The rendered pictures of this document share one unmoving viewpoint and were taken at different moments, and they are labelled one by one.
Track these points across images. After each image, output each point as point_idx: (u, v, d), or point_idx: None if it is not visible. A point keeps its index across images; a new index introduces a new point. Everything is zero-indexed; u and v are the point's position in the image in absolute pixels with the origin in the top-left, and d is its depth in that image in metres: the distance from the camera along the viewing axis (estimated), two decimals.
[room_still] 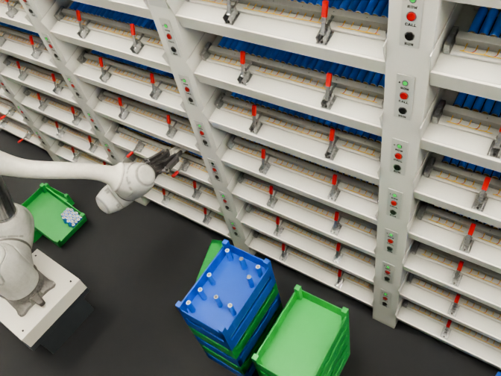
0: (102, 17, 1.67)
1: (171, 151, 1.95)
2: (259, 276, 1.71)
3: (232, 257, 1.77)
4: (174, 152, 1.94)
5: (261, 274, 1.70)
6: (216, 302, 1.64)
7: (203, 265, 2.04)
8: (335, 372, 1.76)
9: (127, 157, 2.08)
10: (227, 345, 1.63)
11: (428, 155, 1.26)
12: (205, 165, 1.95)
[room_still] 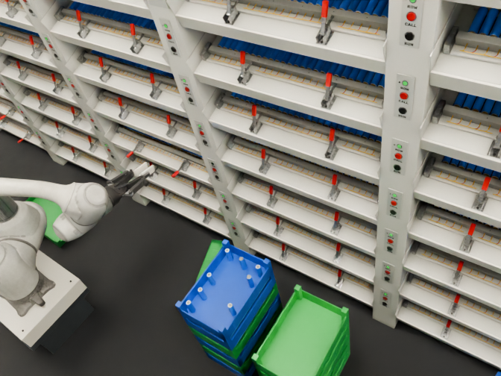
0: (102, 17, 1.67)
1: (134, 171, 1.85)
2: (259, 276, 1.71)
3: (232, 257, 1.77)
4: (140, 174, 1.83)
5: (261, 274, 1.70)
6: None
7: (203, 265, 2.04)
8: (335, 372, 1.76)
9: (127, 157, 2.08)
10: (227, 345, 1.63)
11: (428, 155, 1.26)
12: (205, 165, 1.95)
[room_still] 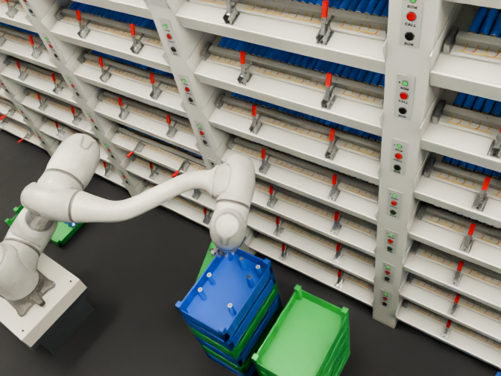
0: (102, 17, 1.67)
1: None
2: (259, 276, 1.71)
3: (232, 257, 1.77)
4: (227, 254, 1.67)
5: (261, 274, 1.70)
6: None
7: (203, 265, 2.04)
8: (335, 372, 1.76)
9: (127, 157, 2.08)
10: (227, 345, 1.63)
11: (428, 155, 1.26)
12: (205, 165, 1.95)
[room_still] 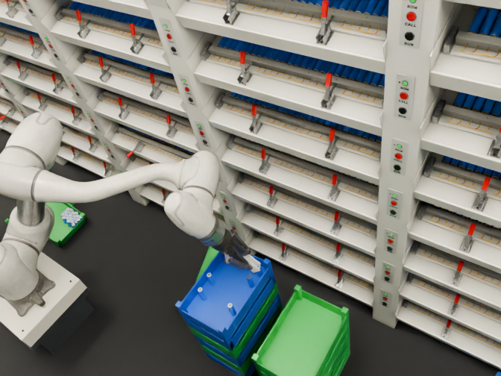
0: (102, 17, 1.67)
1: None
2: (259, 276, 1.71)
3: None
4: (242, 257, 1.65)
5: (261, 274, 1.70)
6: None
7: (203, 265, 2.04)
8: (335, 372, 1.76)
9: (127, 157, 2.08)
10: (227, 345, 1.63)
11: (428, 155, 1.26)
12: None
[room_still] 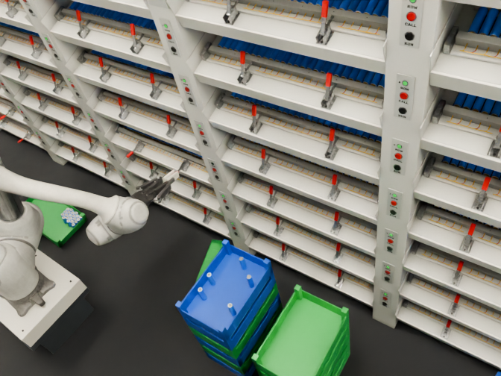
0: (102, 17, 1.67)
1: None
2: None
3: None
4: None
5: None
6: None
7: (203, 265, 2.04)
8: (335, 372, 1.76)
9: (127, 157, 2.08)
10: (227, 345, 1.63)
11: (428, 155, 1.26)
12: (205, 165, 1.95)
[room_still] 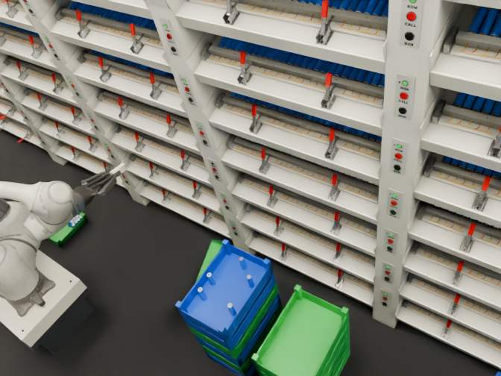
0: (102, 17, 1.67)
1: None
2: None
3: None
4: None
5: None
6: None
7: (203, 265, 2.04)
8: (335, 372, 1.76)
9: (136, 132, 2.07)
10: (227, 345, 1.63)
11: (428, 155, 1.26)
12: None
